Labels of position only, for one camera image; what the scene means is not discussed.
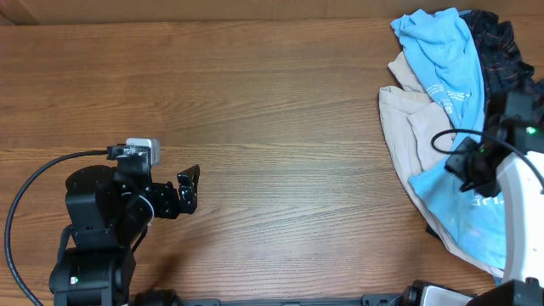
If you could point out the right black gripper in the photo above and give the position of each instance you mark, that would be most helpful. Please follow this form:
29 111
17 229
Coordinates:
456 166

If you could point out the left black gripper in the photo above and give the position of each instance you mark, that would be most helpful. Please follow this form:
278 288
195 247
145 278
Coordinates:
187 189

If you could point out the light blue printed t-shirt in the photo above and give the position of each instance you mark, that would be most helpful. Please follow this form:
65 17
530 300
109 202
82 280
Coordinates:
441 52

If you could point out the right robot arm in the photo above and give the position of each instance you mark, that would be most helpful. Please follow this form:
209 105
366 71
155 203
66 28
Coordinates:
509 160

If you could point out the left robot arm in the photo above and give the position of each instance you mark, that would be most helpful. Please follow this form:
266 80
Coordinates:
111 212

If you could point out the beige garment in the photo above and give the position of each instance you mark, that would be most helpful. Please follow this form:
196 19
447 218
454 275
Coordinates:
409 117

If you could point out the dark patterned garment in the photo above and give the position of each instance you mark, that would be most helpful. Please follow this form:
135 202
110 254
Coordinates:
501 62

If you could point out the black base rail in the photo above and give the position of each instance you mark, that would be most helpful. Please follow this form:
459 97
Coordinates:
171 298

